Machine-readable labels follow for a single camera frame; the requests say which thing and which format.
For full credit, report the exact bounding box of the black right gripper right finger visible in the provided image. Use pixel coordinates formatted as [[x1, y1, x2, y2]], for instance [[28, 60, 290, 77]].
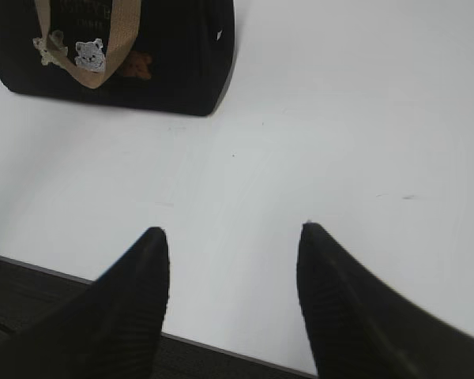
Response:
[[296, 223, 474, 378]]

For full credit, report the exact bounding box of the black canvas bag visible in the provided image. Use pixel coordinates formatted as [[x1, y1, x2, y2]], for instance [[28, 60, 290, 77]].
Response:
[[0, 1, 235, 116]]

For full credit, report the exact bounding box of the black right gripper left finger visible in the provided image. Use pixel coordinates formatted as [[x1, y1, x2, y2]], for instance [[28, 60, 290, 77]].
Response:
[[0, 227, 170, 378]]

